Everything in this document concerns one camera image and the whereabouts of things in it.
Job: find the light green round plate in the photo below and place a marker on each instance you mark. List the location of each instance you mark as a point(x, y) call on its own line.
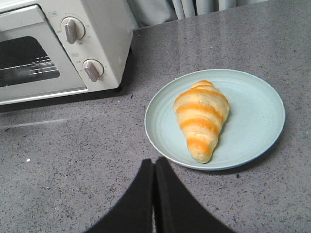
point(256, 119)

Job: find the golden croissant bread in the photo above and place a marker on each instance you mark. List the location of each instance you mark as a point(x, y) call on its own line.
point(201, 113)

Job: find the grey white curtain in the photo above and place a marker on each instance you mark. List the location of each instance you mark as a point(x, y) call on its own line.
point(154, 12)

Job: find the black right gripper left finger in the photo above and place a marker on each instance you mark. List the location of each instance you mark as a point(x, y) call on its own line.
point(133, 212)

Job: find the white Toshiba toaster oven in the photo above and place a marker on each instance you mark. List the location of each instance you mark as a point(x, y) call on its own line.
point(109, 29)

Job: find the oven glass door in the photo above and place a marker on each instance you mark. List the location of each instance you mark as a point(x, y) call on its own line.
point(26, 34)

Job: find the metal wire oven rack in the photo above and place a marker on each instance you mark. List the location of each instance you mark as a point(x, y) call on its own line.
point(31, 70)

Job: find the upper beige oven knob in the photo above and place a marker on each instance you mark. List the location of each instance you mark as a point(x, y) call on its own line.
point(73, 29)

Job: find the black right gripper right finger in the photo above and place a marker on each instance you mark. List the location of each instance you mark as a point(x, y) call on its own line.
point(176, 210)

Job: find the beige oven knob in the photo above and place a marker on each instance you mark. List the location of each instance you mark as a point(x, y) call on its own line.
point(73, 29)
point(94, 69)

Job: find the lower beige oven knob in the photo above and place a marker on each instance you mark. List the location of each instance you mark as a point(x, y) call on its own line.
point(94, 69)

